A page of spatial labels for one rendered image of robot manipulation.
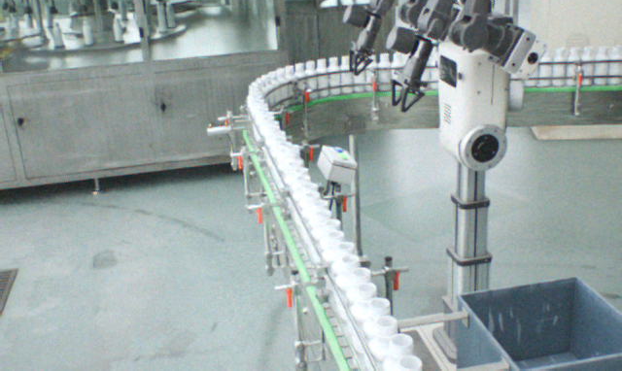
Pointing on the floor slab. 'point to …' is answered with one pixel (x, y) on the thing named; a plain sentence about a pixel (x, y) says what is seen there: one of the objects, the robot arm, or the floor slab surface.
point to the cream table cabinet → (577, 29)
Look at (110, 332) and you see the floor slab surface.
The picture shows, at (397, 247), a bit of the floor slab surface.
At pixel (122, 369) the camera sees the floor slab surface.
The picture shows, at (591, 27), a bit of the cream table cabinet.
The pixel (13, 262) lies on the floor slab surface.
